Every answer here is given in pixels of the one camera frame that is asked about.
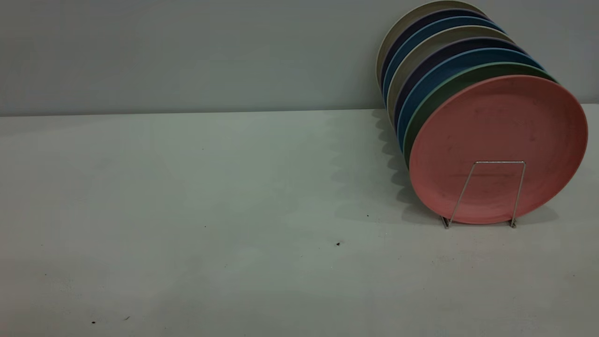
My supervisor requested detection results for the purple plate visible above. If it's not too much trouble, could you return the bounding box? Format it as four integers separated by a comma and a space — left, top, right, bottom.
380, 8, 493, 89
393, 37, 528, 127

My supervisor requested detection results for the silver wire plate rack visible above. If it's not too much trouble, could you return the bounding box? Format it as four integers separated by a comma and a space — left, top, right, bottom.
441, 161, 527, 229

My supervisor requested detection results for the green plate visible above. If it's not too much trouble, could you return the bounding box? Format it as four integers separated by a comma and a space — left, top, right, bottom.
403, 62, 558, 167

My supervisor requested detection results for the pink plate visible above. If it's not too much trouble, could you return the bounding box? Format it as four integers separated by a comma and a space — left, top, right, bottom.
409, 75, 589, 225

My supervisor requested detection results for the blue plate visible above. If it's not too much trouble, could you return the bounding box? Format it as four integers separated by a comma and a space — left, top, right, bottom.
397, 47, 546, 150
383, 16, 506, 101

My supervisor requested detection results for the beige plate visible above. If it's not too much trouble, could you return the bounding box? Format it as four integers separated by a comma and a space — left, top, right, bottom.
375, 0, 489, 89
387, 25, 516, 113

